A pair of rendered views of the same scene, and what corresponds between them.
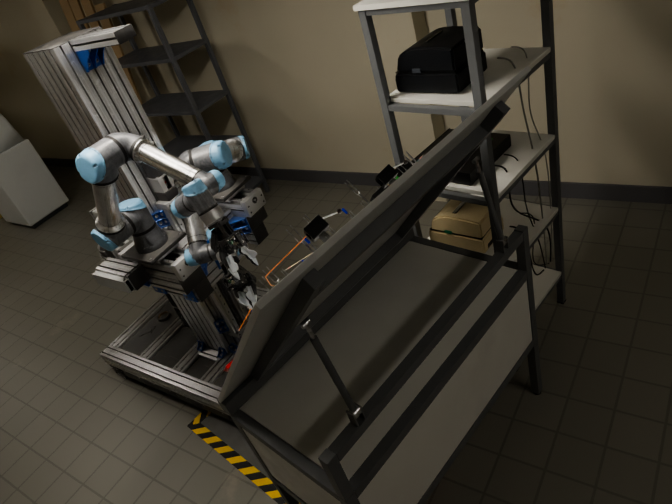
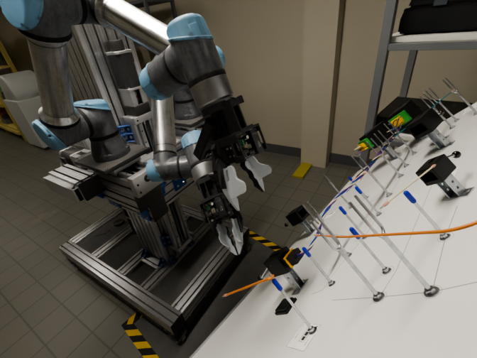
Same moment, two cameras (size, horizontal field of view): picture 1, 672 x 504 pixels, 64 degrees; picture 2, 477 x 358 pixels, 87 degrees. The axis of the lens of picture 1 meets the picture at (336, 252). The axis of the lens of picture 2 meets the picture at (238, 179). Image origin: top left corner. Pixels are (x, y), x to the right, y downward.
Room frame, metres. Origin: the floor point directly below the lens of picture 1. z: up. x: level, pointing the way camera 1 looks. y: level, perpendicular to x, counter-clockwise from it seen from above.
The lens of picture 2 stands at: (1.13, 0.39, 1.59)
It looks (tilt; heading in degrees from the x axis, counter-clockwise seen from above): 32 degrees down; 353
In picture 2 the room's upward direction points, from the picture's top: 7 degrees counter-clockwise
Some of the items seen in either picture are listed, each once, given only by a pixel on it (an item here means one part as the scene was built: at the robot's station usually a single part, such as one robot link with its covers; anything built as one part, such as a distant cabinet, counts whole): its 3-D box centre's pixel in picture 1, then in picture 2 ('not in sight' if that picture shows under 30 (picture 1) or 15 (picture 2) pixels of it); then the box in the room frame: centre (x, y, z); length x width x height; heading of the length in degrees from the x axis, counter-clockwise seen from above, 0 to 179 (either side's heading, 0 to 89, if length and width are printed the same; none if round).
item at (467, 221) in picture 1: (464, 221); not in sight; (2.12, -0.64, 0.76); 0.30 x 0.21 x 0.20; 40
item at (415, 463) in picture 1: (399, 371); not in sight; (1.49, -0.08, 0.60); 1.17 x 0.58 x 0.40; 126
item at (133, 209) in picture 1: (133, 214); (94, 116); (2.20, 0.79, 1.33); 0.13 x 0.12 x 0.14; 138
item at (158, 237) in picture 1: (147, 235); (108, 143); (2.20, 0.78, 1.21); 0.15 x 0.15 x 0.10
